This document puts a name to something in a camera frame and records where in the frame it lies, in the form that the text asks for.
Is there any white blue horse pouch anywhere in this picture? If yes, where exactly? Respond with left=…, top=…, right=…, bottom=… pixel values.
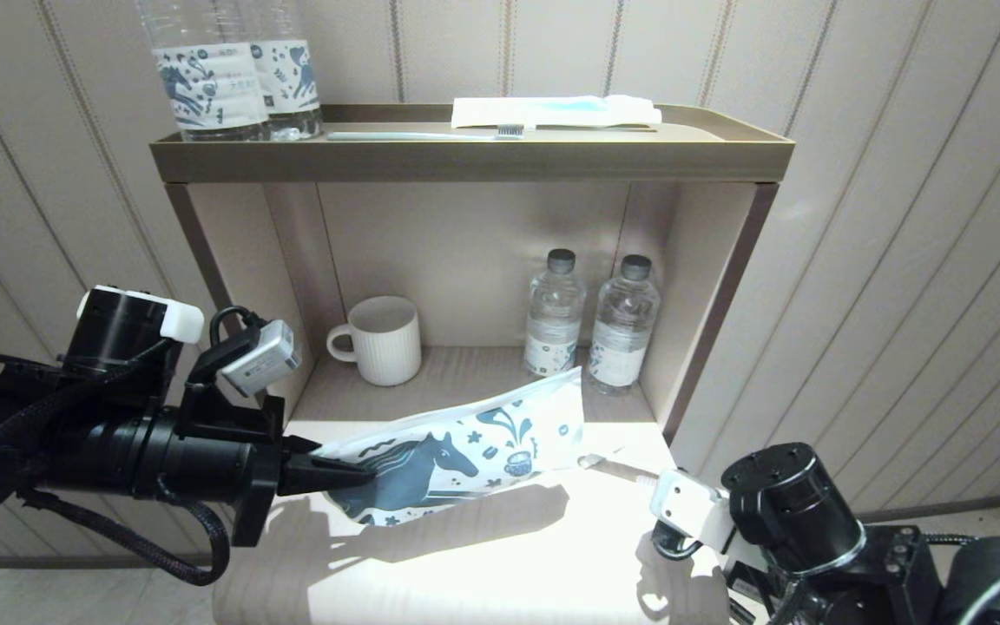
left=318, top=365, right=586, bottom=528

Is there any white ribbed ceramic mug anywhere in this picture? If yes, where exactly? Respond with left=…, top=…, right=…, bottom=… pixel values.
left=327, top=296, right=422, bottom=387

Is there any beige wooden shelf cabinet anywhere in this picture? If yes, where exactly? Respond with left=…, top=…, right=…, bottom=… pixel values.
left=163, top=181, right=780, bottom=435

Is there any small clear water bottle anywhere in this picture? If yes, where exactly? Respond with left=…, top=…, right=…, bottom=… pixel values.
left=588, top=254, right=661, bottom=397
left=524, top=249, right=586, bottom=383

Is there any pale blue toothbrush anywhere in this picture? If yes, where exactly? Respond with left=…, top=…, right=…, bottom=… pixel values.
left=326, top=124, right=525, bottom=141

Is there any large clear water bottle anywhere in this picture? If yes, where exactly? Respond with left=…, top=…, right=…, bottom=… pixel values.
left=244, top=0, right=324, bottom=141
left=134, top=0, right=271, bottom=142

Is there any white blue toothpaste packet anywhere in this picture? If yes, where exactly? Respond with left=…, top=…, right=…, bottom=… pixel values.
left=451, top=95, right=662, bottom=131

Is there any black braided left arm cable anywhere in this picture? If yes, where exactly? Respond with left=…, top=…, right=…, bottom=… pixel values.
left=18, top=486, right=231, bottom=587

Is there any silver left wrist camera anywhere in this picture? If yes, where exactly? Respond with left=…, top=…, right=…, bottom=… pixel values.
left=220, top=319, right=303, bottom=398

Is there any black left camera cable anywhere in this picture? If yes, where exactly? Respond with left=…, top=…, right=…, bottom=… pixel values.
left=208, top=306, right=262, bottom=348

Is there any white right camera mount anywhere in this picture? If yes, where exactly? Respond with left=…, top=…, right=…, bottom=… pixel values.
left=648, top=469, right=737, bottom=556

